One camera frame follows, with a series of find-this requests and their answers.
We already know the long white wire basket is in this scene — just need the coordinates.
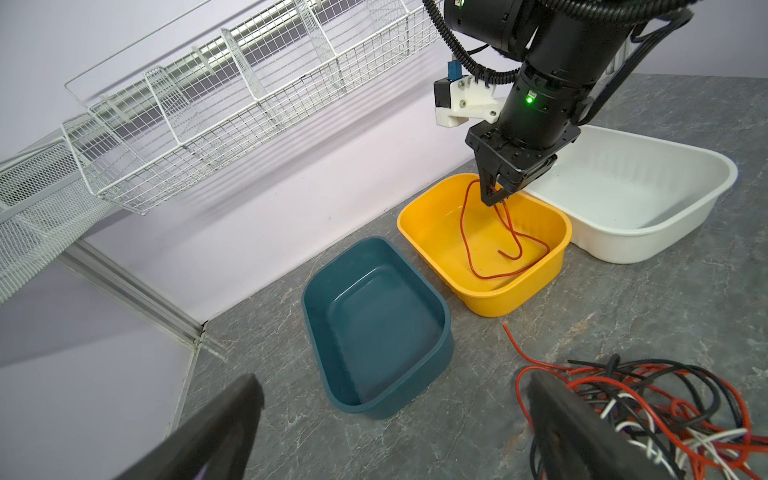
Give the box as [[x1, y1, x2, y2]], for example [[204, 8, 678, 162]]
[[62, 1, 438, 214]]

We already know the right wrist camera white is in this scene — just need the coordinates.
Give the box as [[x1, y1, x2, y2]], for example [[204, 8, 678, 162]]
[[433, 60, 504, 128]]

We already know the small white mesh basket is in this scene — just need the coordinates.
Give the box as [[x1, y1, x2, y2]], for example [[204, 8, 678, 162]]
[[1, 138, 112, 302]]

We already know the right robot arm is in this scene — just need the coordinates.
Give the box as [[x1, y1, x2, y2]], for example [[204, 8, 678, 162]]
[[423, 0, 693, 206]]

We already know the teal plastic bin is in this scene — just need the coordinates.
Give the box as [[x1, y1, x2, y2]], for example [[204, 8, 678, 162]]
[[302, 237, 454, 420]]

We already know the red cable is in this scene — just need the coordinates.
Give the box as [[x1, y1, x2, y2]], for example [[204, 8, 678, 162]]
[[459, 178, 551, 281]]

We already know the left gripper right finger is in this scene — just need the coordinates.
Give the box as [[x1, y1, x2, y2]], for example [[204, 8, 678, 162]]
[[527, 372, 678, 479]]

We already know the white plastic bin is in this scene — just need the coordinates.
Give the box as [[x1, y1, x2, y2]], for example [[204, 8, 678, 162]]
[[526, 126, 738, 264]]

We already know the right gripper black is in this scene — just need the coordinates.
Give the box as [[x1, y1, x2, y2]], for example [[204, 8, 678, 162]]
[[465, 121, 581, 206]]

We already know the yellow plastic bin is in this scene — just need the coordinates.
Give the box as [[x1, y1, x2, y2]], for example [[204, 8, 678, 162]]
[[397, 173, 572, 318]]

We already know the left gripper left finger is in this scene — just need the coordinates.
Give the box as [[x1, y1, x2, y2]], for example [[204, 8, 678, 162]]
[[118, 373, 265, 479]]

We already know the cable bundle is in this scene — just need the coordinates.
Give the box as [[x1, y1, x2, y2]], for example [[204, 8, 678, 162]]
[[502, 322, 768, 480]]

